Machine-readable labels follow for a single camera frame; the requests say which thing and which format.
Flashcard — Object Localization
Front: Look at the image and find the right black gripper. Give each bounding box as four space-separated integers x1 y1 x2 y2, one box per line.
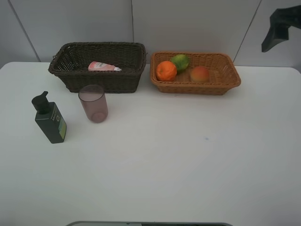
261 6 301 53

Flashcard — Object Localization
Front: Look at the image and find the dark green pump bottle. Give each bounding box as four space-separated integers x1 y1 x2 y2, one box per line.
32 91 67 144

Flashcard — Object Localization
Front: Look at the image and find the orange tangerine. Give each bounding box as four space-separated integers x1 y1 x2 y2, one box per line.
156 61 177 81

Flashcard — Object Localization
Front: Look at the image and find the translucent purple plastic cup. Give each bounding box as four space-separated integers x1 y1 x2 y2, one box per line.
78 85 108 123

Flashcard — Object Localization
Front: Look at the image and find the light orange wicker basket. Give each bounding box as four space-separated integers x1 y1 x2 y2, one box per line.
150 51 241 95

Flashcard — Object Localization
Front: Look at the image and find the green lime fruit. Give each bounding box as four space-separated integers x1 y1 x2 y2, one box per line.
170 54 190 73

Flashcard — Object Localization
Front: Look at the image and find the dark brown wicker basket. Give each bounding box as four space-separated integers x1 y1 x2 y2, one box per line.
48 42 146 93

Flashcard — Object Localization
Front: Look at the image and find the red yellow peach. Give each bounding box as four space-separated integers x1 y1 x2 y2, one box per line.
190 66 210 83

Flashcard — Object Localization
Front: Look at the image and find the pink lotion bottle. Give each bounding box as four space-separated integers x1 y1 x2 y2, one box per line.
88 61 122 72

